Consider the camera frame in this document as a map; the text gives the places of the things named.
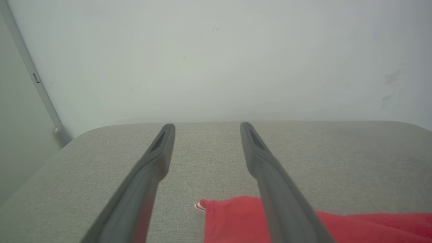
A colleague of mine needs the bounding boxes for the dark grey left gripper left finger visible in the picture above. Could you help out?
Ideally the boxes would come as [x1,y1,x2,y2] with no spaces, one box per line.
[80,123,176,243]

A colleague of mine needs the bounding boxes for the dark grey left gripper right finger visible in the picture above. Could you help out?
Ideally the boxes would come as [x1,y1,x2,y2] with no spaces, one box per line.
[240,122,335,243]

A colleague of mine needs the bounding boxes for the red shirt with white sleeves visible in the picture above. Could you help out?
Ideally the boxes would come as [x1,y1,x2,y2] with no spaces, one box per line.
[194,195,432,243]

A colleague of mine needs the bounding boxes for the grey wall corner trim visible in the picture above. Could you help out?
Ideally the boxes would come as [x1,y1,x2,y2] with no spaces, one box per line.
[0,0,73,147]

